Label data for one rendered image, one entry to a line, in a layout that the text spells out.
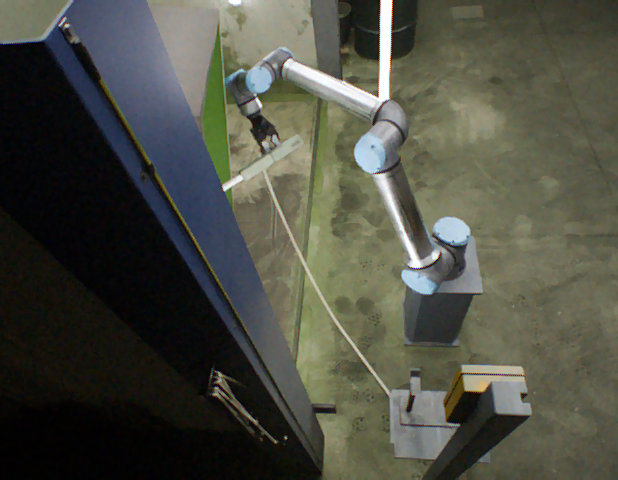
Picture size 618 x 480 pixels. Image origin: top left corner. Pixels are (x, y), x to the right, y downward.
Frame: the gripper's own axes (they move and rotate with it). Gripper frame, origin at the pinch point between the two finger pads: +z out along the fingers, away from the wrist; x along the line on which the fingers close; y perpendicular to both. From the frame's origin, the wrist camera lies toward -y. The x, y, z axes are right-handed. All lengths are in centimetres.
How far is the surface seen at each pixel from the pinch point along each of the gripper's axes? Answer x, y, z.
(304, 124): -82, 155, 32
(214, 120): 9.9, 29.2, -21.4
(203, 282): 57, -121, -22
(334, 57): -126, 147, -3
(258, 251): 15, 86, 71
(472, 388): 27, -128, 25
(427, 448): 28, -86, 89
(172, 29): 16, -11, -60
